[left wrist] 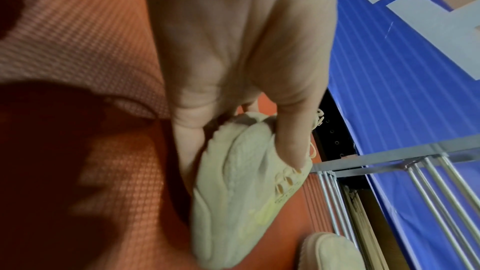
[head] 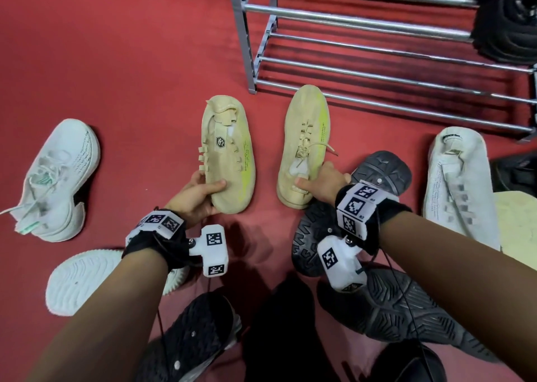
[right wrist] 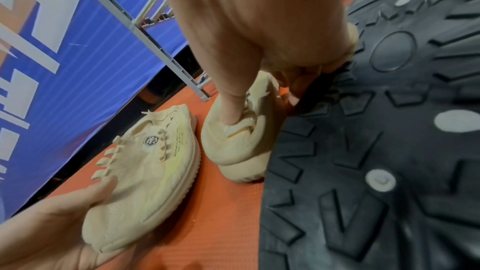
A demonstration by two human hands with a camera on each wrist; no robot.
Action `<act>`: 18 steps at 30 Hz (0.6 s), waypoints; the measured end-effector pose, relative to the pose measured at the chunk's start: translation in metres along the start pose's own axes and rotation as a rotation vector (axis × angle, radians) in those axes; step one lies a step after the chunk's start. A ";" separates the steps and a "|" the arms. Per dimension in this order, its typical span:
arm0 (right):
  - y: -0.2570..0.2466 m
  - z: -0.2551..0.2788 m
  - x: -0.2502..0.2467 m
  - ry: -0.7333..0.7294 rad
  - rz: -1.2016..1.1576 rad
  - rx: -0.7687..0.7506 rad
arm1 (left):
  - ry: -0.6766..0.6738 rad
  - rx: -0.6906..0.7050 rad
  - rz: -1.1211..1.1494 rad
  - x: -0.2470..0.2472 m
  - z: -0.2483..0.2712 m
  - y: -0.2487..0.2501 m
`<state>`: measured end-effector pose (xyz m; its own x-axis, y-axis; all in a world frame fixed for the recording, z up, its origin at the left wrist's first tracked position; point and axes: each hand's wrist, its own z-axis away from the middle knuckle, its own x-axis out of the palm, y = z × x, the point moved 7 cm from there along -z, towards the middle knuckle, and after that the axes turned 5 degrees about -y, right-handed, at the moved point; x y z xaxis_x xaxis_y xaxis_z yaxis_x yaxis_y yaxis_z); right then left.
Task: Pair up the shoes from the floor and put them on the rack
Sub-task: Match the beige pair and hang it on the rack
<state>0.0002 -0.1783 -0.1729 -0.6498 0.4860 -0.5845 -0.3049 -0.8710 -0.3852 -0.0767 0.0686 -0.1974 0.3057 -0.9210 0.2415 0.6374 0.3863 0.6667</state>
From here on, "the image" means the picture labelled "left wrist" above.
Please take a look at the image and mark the person's left hand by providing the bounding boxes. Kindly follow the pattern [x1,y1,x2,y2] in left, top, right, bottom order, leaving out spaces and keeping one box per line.
[144,0,339,197]

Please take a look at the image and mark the cream chunky sneaker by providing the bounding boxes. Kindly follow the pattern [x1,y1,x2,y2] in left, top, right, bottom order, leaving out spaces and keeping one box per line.
[188,108,325,270]
[298,231,363,270]

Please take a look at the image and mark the grey metal shoe rack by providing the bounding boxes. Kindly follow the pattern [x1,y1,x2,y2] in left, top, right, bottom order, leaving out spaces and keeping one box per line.
[310,136,480,270]

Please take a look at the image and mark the blue printed banner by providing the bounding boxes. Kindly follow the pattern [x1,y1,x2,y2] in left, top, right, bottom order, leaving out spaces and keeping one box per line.
[325,0,480,270]

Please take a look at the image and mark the tan cardboard boards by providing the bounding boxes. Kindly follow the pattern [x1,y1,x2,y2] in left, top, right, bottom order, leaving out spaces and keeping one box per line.
[342,185,399,270]

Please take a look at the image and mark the black perforated frame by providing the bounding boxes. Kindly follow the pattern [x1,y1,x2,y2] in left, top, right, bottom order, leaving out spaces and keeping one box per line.
[312,89,362,170]

